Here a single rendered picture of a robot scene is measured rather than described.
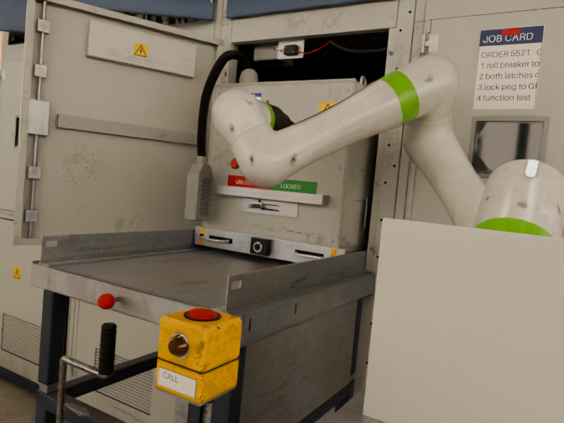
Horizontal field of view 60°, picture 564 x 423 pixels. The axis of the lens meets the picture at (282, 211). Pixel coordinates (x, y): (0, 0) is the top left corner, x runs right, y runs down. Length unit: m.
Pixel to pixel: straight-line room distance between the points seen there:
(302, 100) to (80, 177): 0.74
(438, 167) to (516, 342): 0.55
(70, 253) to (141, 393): 0.93
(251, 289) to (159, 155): 0.89
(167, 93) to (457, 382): 1.34
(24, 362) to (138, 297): 1.71
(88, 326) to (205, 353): 1.67
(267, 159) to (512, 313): 0.53
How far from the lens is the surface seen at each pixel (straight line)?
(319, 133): 1.02
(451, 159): 1.16
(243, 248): 1.51
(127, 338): 2.10
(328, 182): 1.37
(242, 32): 1.80
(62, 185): 1.65
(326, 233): 1.37
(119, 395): 2.22
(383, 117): 1.07
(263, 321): 0.94
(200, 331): 0.62
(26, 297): 2.63
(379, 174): 1.46
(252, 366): 0.99
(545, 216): 0.83
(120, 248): 1.42
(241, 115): 1.02
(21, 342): 2.72
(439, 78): 1.14
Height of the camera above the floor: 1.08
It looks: 3 degrees down
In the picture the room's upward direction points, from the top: 5 degrees clockwise
